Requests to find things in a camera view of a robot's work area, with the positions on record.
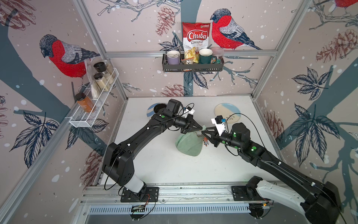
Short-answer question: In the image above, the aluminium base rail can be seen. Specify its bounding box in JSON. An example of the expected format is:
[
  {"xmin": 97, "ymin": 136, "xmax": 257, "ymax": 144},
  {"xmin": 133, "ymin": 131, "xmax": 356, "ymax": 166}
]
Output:
[{"xmin": 81, "ymin": 182, "xmax": 297, "ymax": 208}]

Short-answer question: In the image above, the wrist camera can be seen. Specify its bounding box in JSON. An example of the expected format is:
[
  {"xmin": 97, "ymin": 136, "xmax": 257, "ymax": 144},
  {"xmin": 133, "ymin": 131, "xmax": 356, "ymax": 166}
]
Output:
[
  {"xmin": 211, "ymin": 115, "xmax": 226, "ymax": 136},
  {"xmin": 182, "ymin": 107, "xmax": 195, "ymax": 118}
]

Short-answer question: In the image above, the tall black lid spice jar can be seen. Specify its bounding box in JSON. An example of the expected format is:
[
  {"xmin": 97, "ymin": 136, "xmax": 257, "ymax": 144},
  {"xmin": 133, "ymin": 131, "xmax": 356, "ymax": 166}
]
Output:
[{"xmin": 94, "ymin": 62, "xmax": 114, "ymax": 85}]

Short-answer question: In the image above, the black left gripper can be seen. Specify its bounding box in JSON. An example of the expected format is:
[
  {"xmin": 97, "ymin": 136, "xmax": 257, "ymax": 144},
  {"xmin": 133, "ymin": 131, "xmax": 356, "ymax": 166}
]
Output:
[{"xmin": 172, "ymin": 114, "xmax": 203, "ymax": 133}]

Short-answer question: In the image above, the yellow snack packet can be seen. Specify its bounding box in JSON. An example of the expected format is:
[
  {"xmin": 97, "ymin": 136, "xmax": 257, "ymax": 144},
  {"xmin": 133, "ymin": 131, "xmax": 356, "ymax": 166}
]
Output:
[{"xmin": 184, "ymin": 47, "xmax": 199, "ymax": 63}]

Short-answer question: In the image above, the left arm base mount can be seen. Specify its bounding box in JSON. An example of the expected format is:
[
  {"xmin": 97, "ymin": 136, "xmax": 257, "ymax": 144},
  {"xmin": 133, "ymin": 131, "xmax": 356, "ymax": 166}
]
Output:
[{"xmin": 120, "ymin": 184, "xmax": 159, "ymax": 203}]

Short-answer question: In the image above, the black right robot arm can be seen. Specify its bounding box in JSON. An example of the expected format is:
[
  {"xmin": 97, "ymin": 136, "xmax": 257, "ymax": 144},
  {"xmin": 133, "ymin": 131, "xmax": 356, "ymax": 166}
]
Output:
[{"xmin": 202, "ymin": 123, "xmax": 341, "ymax": 224}]

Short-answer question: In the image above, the blue striped plate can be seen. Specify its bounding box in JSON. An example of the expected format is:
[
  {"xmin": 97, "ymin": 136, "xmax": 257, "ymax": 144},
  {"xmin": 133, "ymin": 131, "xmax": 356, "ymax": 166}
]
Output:
[{"xmin": 146, "ymin": 103, "xmax": 159, "ymax": 118}]

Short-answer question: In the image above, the white wire wall rack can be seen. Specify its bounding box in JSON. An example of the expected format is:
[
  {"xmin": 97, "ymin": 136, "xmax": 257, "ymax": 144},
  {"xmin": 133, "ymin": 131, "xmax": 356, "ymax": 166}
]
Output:
[{"xmin": 69, "ymin": 68, "xmax": 119, "ymax": 128}]

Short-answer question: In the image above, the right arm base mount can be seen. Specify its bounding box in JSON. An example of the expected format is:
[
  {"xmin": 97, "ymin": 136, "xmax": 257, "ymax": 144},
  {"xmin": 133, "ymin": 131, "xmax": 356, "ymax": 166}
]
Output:
[{"xmin": 231, "ymin": 176, "xmax": 268, "ymax": 202}]

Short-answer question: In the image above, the green fabric handbag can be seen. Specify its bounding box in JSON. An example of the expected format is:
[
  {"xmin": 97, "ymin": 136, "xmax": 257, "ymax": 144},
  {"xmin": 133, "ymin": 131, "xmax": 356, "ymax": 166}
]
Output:
[{"xmin": 175, "ymin": 131, "xmax": 205, "ymax": 157}]

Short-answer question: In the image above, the purple mug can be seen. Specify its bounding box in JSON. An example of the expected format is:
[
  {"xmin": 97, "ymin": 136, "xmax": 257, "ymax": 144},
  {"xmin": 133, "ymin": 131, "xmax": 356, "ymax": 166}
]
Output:
[{"xmin": 166, "ymin": 50, "xmax": 180, "ymax": 65}]

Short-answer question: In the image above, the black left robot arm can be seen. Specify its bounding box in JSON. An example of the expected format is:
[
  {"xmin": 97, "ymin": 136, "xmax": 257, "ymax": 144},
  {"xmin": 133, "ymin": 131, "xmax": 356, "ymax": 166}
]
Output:
[{"xmin": 102, "ymin": 99, "xmax": 202, "ymax": 193}]

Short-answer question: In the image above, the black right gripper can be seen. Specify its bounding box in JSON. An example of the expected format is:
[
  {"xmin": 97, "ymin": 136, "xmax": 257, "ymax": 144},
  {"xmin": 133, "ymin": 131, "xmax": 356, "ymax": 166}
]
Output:
[{"xmin": 201, "ymin": 126, "xmax": 243, "ymax": 151}]

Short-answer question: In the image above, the orange spice jar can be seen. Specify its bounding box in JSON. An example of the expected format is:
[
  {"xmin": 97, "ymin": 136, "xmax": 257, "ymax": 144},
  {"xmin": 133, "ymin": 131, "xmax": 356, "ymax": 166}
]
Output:
[{"xmin": 75, "ymin": 93, "xmax": 95, "ymax": 113}]

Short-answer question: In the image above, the black wall shelf basket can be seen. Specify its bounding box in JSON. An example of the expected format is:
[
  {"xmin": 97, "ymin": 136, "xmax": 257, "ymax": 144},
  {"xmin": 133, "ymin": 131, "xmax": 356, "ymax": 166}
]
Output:
[{"xmin": 162, "ymin": 53, "xmax": 225, "ymax": 73}]

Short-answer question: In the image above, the red Chuba chips bag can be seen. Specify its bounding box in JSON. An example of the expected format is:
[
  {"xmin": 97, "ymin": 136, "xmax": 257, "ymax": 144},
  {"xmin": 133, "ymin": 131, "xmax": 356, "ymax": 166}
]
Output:
[{"xmin": 182, "ymin": 22, "xmax": 211, "ymax": 51}]

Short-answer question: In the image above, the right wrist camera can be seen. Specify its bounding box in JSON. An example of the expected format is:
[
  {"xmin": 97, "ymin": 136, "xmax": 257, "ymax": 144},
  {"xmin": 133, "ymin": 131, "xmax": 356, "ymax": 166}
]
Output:
[{"xmin": 211, "ymin": 115, "xmax": 226, "ymax": 136}]

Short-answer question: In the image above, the pink lidded jar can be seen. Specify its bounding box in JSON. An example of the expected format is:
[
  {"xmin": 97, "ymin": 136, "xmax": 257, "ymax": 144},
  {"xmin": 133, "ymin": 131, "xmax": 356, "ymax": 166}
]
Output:
[{"xmin": 211, "ymin": 47, "xmax": 224, "ymax": 64}]

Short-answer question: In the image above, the black bowl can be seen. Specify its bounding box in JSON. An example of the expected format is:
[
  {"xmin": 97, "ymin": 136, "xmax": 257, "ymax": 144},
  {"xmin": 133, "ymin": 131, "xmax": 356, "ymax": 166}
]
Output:
[{"xmin": 153, "ymin": 103, "xmax": 167, "ymax": 113}]

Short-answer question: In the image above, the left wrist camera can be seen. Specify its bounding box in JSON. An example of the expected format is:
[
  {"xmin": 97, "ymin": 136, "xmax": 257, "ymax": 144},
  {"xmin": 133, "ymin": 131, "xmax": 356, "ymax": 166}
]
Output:
[{"xmin": 182, "ymin": 107, "xmax": 195, "ymax": 118}]

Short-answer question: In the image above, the green mug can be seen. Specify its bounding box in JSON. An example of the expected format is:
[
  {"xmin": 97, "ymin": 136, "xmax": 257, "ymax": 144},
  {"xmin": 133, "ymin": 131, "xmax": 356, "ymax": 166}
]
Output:
[{"xmin": 199, "ymin": 48, "xmax": 217, "ymax": 64}]

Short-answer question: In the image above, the cream and blue plate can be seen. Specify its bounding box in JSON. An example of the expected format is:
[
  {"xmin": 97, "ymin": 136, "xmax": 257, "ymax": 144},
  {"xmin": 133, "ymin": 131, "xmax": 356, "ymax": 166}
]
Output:
[{"xmin": 214, "ymin": 103, "xmax": 241, "ymax": 124}]

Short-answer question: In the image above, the colourful figure keychain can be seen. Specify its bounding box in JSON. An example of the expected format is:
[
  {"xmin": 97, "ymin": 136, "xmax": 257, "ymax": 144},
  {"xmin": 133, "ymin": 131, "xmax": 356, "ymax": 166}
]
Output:
[{"xmin": 203, "ymin": 137, "xmax": 209, "ymax": 147}]

